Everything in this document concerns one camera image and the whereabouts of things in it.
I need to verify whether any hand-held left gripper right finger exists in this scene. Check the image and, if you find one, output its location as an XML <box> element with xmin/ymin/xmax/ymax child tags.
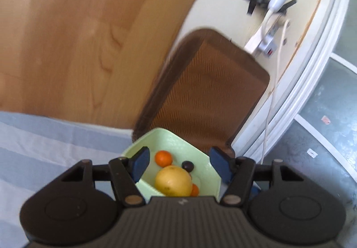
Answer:
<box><xmin>209</xmin><ymin>147</ymin><xmax>306</xmax><ymax>207</ymax></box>

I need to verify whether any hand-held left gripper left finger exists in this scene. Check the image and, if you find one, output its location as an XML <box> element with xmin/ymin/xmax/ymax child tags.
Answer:
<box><xmin>56</xmin><ymin>147</ymin><xmax>151</xmax><ymax>207</ymax></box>

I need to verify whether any dark purple plum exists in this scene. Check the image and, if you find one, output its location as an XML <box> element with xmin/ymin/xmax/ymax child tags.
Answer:
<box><xmin>181</xmin><ymin>160</ymin><xmax>195</xmax><ymax>173</ymax></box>

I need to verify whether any large yellow citrus fruit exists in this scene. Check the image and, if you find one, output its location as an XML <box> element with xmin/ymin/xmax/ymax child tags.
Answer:
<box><xmin>155</xmin><ymin>166</ymin><xmax>193</xmax><ymax>197</ymax></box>

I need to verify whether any light green square bowl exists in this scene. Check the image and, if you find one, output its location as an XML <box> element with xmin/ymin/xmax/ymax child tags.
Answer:
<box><xmin>123</xmin><ymin>128</ymin><xmax>222</xmax><ymax>199</ymax></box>

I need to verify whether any brown woven seat mat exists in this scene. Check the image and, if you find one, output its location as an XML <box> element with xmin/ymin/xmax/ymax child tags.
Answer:
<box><xmin>133</xmin><ymin>28</ymin><xmax>271</xmax><ymax>158</ymax></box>

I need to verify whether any blue white striped sheet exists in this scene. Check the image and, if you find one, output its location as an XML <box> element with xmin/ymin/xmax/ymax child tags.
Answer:
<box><xmin>0</xmin><ymin>110</ymin><xmax>133</xmax><ymax>248</ymax></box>

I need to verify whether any grey plug adapter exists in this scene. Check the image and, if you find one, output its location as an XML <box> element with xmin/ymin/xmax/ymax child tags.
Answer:
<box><xmin>258</xmin><ymin>33</ymin><xmax>277</xmax><ymax>56</ymax></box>

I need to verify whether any white power strip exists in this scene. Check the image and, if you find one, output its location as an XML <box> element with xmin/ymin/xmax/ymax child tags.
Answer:
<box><xmin>245</xmin><ymin>18</ymin><xmax>291</xmax><ymax>56</ymax></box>

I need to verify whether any wood pattern vinyl sheet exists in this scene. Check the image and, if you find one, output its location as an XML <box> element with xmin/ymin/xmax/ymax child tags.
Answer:
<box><xmin>0</xmin><ymin>0</ymin><xmax>224</xmax><ymax>130</ymax></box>

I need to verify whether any white cable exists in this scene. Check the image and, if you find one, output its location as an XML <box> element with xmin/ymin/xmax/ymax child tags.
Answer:
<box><xmin>260</xmin><ymin>19</ymin><xmax>291</xmax><ymax>165</ymax></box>

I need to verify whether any white window frame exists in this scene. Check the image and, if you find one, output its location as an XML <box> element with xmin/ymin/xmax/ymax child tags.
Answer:
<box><xmin>233</xmin><ymin>0</ymin><xmax>357</xmax><ymax>166</ymax></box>

